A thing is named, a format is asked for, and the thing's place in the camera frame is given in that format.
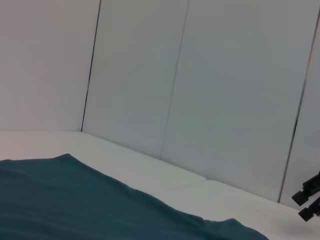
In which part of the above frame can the teal t-shirt with FREE print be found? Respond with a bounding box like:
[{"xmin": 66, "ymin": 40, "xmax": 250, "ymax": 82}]
[{"xmin": 0, "ymin": 153, "xmax": 271, "ymax": 240}]

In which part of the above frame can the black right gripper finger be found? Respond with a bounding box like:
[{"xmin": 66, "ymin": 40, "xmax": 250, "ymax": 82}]
[
  {"xmin": 291, "ymin": 170, "xmax": 320, "ymax": 207},
  {"xmin": 298, "ymin": 201, "xmax": 320, "ymax": 221}
]

